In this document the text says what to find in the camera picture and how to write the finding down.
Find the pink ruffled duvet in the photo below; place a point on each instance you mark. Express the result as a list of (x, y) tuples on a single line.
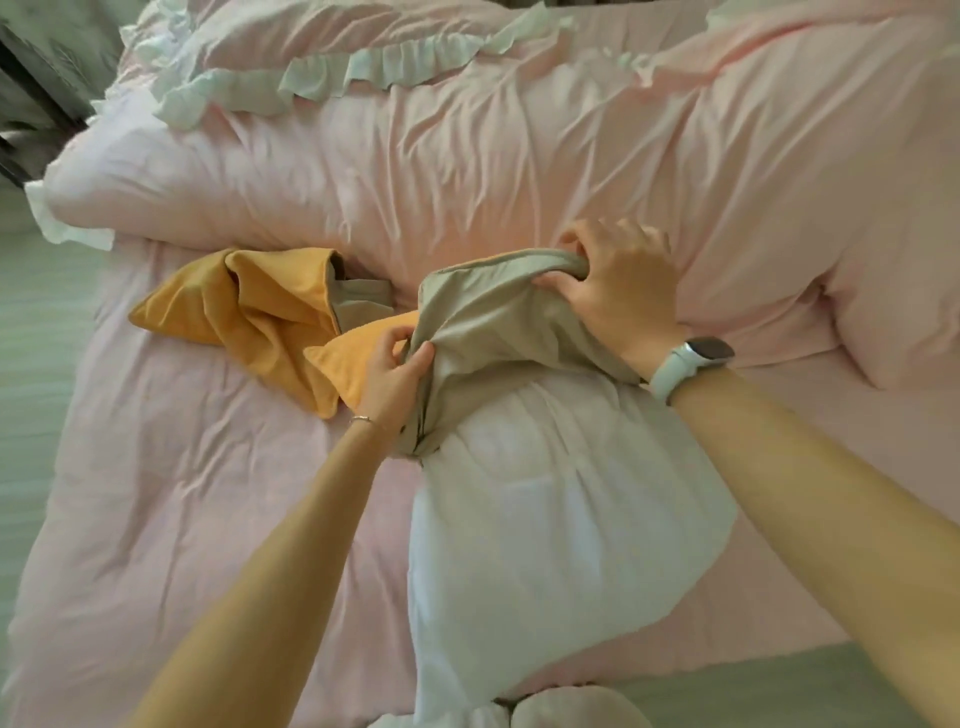
[(487, 150)]

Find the grey and orange pillowcase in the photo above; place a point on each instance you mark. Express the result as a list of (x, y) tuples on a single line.
[(255, 315), (487, 322)]

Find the person's right forearm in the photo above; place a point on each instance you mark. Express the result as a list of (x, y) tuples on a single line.
[(847, 510)]

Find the person's right hand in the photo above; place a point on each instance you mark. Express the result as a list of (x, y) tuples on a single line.
[(622, 292)]

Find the white smartwatch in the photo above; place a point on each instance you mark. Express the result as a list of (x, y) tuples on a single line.
[(679, 371)]

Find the pink pillow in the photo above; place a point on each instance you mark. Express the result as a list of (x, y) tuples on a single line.
[(900, 300)]

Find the person's left hand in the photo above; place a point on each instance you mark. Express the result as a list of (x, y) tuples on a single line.
[(390, 382)]

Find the white pillow insert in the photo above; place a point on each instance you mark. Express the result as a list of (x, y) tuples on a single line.
[(555, 525)]

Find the person's white shorts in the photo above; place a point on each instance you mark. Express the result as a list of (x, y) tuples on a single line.
[(570, 709)]

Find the person's left forearm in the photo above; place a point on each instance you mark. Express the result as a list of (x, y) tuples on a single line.
[(255, 585)]

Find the pink bed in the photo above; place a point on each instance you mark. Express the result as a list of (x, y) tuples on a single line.
[(150, 487)]

